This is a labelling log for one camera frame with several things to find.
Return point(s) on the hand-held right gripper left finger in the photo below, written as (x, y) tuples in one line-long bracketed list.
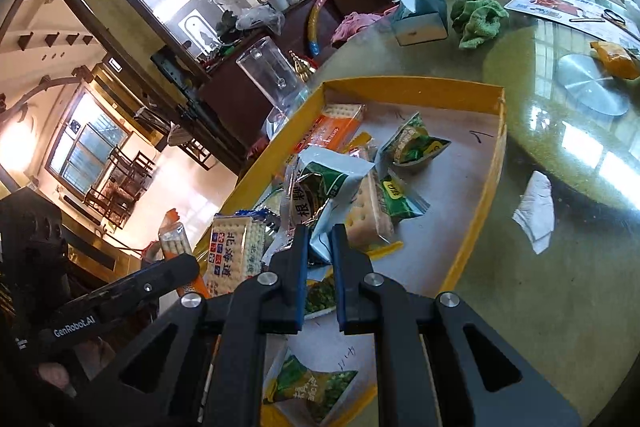
[(300, 289)]

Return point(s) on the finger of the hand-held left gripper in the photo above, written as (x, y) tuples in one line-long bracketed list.
[(167, 274)]

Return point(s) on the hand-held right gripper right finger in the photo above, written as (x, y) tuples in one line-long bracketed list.
[(340, 289)]

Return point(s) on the blue red label cracker packet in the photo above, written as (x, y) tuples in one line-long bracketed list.
[(235, 252)]

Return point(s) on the silver green snack packet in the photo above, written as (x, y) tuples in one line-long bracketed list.
[(325, 182)]

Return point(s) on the yellow cardboard tray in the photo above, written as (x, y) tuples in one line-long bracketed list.
[(450, 167)]

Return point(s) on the person's left hand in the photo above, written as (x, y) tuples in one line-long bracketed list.
[(57, 374)]

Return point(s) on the wooden chair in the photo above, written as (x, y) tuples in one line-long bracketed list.
[(122, 187)]

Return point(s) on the dark wooden sideboard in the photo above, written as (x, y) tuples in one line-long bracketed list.
[(235, 102)]

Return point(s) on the crumpled white paper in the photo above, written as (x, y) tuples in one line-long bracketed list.
[(537, 212)]

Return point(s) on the gold ornament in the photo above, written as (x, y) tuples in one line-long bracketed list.
[(301, 66)]

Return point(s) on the colourful hula hoop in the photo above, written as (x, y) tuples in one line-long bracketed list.
[(312, 24)]

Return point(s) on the pink cloth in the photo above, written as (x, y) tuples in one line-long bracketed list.
[(357, 24)]

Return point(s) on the white plastic bag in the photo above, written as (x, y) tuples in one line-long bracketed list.
[(257, 18)]

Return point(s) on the teal tissue box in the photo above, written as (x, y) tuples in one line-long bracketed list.
[(420, 19)]

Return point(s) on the green cloth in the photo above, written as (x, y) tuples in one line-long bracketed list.
[(480, 19)]

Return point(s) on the round metal disc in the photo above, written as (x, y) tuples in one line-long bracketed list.
[(592, 84)]

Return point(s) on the printed leaflet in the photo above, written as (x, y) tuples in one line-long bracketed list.
[(550, 4)]

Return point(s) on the yellow snack packet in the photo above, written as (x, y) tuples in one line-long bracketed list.
[(617, 57)]

